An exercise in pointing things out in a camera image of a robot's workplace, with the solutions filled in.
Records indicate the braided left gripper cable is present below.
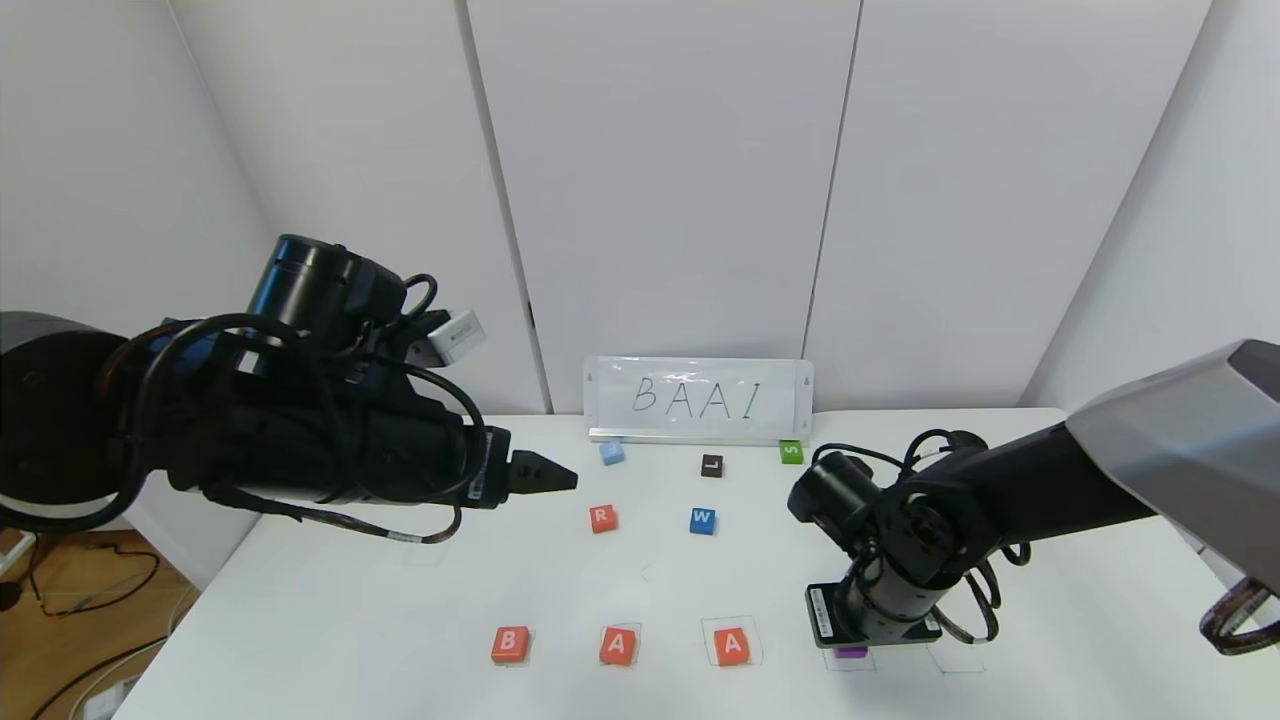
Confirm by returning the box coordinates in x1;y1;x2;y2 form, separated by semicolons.
205;486;466;546

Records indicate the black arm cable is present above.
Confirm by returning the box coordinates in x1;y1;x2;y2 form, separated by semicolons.
0;273;493;537
808;428;1033;644

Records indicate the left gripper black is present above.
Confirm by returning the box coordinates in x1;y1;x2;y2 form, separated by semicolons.
370;377;579;510

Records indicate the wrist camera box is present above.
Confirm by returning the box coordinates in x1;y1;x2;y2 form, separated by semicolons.
805;583;853;648
428;309;489;367

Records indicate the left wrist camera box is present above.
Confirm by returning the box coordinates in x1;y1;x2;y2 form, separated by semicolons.
428;309;489;367

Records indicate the white BAAI sign board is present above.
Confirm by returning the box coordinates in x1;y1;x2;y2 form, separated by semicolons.
583;357;814;446

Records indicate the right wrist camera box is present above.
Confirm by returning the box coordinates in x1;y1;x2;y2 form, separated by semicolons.
805;583;853;648

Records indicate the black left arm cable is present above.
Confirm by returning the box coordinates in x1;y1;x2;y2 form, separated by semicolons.
0;273;493;537

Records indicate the thin floor cable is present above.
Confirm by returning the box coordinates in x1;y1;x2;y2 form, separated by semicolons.
30;635;173;720

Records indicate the white power strip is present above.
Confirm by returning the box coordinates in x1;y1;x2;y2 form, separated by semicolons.
83;678;137;720

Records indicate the braided right arm cable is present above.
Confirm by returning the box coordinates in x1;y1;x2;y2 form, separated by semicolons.
1199;577;1280;657

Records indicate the black floor cable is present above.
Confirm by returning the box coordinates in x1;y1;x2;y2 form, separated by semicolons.
0;530;163;619

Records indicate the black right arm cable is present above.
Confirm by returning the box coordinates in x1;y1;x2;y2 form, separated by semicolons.
808;428;1033;644

